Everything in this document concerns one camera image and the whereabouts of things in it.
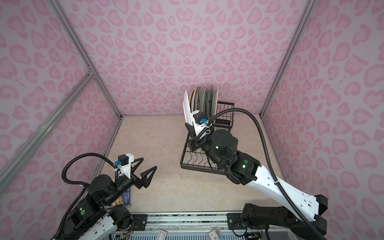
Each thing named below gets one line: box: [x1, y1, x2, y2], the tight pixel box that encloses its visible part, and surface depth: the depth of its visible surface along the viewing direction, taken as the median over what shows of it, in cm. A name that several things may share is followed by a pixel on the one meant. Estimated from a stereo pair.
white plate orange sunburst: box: [182, 89, 193, 126], surface depth 56 cm
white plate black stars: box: [211, 86, 219, 118], surface depth 79 cm
